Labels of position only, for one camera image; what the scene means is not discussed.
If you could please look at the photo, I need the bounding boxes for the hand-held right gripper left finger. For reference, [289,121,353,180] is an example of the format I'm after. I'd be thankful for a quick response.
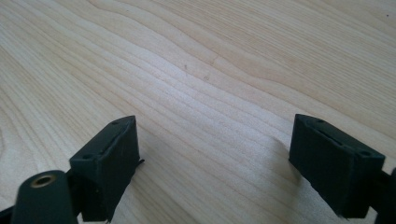
[68,115,141,223]

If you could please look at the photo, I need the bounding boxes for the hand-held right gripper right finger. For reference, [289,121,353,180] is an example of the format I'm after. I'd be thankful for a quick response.
[288,113,387,219]

